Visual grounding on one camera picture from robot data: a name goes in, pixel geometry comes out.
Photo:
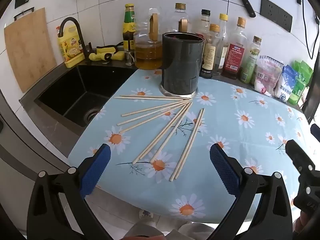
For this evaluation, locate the large amber oil jug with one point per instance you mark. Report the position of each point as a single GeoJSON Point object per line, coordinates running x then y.
{"type": "Point", "coordinates": [147, 55]}

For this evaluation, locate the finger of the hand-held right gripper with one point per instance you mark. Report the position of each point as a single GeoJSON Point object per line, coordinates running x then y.
{"type": "Point", "coordinates": [297, 155]}
{"type": "Point", "coordinates": [316, 130]}

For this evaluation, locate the red label bottle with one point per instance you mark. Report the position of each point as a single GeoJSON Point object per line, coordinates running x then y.
{"type": "Point", "coordinates": [235, 57]}

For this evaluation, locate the tan label dark bottle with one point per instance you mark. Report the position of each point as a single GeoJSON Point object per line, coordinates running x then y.
{"type": "Point", "coordinates": [211, 55]}

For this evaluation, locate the green cap sauce bottle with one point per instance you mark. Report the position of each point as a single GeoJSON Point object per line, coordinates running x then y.
{"type": "Point", "coordinates": [129, 22]}

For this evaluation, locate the black curved faucet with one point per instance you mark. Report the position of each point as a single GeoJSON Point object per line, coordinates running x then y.
{"type": "Point", "coordinates": [75, 22]}

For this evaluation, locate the yellow black dish brush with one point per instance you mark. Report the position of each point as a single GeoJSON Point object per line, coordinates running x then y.
{"type": "Point", "coordinates": [105, 48]}

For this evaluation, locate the green label bottle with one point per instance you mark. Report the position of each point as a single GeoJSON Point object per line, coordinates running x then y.
{"type": "Point", "coordinates": [251, 65]}

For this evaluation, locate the black cylindrical chopstick holder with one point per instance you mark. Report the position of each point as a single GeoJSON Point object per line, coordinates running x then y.
{"type": "Point", "coordinates": [180, 65]}

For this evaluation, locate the yellow dish soap bottle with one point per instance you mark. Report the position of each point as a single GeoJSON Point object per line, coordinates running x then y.
{"type": "Point", "coordinates": [71, 52]}

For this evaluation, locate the spread of wooden chopsticks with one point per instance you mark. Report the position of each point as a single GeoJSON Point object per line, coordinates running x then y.
{"type": "Point", "coordinates": [186, 103]}

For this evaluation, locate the green plastic bag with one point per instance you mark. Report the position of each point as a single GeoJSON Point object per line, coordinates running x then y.
{"type": "Point", "coordinates": [301, 82]}

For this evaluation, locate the black kitchen sink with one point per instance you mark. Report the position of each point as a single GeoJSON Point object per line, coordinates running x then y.
{"type": "Point", "coordinates": [75, 87]}

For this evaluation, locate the blue white plastic bag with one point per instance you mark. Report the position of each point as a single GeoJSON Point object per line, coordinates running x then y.
{"type": "Point", "coordinates": [286, 85]}

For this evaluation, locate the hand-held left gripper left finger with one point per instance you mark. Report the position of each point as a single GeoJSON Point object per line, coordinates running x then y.
{"type": "Point", "coordinates": [96, 170]}

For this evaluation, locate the tall clear bottle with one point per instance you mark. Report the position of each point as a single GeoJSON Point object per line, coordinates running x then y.
{"type": "Point", "coordinates": [223, 30]}

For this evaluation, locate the black wall outlet panel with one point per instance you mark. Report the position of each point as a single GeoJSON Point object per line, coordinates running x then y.
{"type": "Point", "coordinates": [275, 13]}

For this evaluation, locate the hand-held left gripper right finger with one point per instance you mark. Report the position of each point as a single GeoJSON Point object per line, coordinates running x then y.
{"type": "Point", "coordinates": [225, 172]}

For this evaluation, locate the person's right hand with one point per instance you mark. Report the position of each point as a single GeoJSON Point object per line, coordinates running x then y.
{"type": "Point", "coordinates": [302, 226]}

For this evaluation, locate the wooden cutting board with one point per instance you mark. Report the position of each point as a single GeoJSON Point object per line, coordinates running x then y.
{"type": "Point", "coordinates": [27, 50]}

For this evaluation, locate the blue daisy print tablecloth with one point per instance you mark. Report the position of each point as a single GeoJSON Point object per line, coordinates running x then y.
{"type": "Point", "coordinates": [225, 132]}

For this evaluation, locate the dark tall object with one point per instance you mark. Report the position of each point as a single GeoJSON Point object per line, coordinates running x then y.
{"type": "Point", "coordinates": [314, 95]}

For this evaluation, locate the yellow sponge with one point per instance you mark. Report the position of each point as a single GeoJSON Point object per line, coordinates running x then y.
{"type": "Point", "coordinates": [117, 55]}

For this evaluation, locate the person's light grey clothing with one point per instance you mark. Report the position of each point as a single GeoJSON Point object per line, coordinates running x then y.
{"type": "Point", "coordinates": [150, 231]}

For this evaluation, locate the pink white plastic bag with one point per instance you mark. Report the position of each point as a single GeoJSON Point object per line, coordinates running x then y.
{"type": "Point", "coordinates": [267, 77]}

